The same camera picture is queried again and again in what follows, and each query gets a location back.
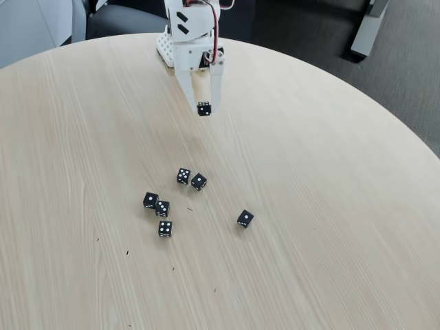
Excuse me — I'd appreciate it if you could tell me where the dark grey chair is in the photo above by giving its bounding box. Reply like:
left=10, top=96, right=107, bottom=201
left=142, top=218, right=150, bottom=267
left=85, top=3, right=170, bottom=41

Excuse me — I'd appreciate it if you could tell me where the grey desk leg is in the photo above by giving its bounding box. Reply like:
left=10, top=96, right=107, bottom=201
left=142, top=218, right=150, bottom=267
left=350, top=0, right=389, bottom=60

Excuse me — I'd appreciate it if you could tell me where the white cabinet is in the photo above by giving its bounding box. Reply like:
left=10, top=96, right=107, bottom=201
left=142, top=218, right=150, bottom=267
left=0, top=0, right=87, bottom=69

